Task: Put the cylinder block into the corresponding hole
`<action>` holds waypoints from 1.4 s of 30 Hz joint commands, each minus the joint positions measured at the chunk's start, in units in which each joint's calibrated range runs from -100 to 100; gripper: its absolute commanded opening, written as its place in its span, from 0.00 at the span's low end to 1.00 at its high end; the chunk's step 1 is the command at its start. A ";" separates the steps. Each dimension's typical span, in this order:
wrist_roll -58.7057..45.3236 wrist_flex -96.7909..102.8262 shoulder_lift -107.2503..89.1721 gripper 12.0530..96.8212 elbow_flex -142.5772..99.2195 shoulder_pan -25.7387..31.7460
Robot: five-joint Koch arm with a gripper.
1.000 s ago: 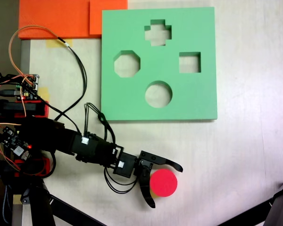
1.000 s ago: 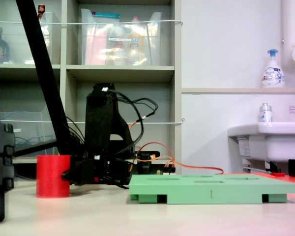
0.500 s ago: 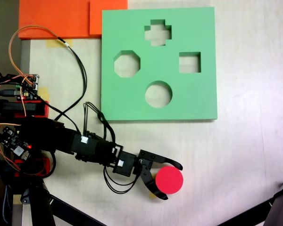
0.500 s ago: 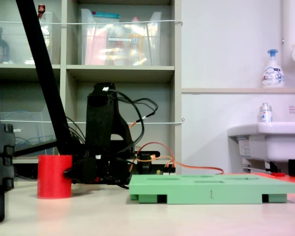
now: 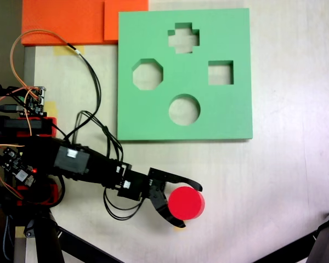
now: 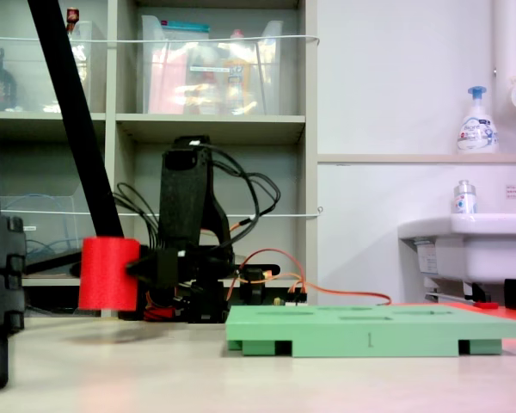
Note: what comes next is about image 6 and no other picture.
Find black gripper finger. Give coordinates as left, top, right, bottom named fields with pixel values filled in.
left=126, top=254, right=157, bottom=283

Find red cylinder block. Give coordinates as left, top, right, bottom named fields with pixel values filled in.
left=77, top=236, right=141, bottom=311

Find green shape hole board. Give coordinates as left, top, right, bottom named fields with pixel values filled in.
left=225, top=304, right=516, bottom=358

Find thin black tripod strut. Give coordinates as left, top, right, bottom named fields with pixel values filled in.
left=23, top=249, right=85, bottom=276

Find small circuit board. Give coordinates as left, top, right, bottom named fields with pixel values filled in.
left=273, top=292, right=309, bottom=307

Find beige shelf unit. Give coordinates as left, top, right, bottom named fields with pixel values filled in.
left=0, top=0, right=319, bottom=319

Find thick black tripod leg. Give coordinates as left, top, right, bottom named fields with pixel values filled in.
left=27, top=0, right=145, bottom=322

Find pink pouch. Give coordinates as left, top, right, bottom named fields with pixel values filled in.
left=148, top=46, right=190, bottom=115

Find spray bottle with pink cap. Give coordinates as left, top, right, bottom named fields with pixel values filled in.
left=223, top=28, right=254, bottom=115

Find small clear storage bin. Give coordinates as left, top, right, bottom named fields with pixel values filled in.
left=0, top=19, right=96, bottom=114

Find large clear storage bin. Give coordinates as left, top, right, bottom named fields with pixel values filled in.
left=139, top=15, right=285, bottom=116

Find dark glass bottle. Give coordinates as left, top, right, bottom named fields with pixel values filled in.
left=0, top=46, right=18, bottom=113

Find clear bag with blue strip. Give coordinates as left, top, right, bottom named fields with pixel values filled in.
left=161, top=21, right=212, bottom=115

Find brown bottle with red cap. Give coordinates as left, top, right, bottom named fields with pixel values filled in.
left=65, top=6, right=81, bottom=34

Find small bottle with silver cap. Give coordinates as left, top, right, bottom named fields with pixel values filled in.
left=451, top=179, right=478, bottom=215

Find white sink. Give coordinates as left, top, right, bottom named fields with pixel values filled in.
left=397, top=213, right=516, bottom=285

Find white soap pump bottle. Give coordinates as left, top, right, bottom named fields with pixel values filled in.
left=457, top=85, right=500, bottom=155

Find red printed base mount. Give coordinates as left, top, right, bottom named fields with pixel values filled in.
left=144, top=292, right=186, bottom=322

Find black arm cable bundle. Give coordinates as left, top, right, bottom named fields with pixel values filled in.
left=113, top=182, right=161, bottom=249

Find white cord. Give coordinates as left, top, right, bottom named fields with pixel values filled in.
left=0, top=206, right=324, bottom=219
left=0, top=34, right=322, bottom=45

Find clear box with blue cable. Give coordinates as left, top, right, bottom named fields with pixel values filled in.
left=0, top=195, right=102, bottom=279

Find long black cable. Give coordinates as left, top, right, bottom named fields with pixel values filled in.
left=208, top=144, right=281, bottom=242

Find thin orange wire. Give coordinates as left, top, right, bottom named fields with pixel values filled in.
left=225, top=248, right=392, bottom=307

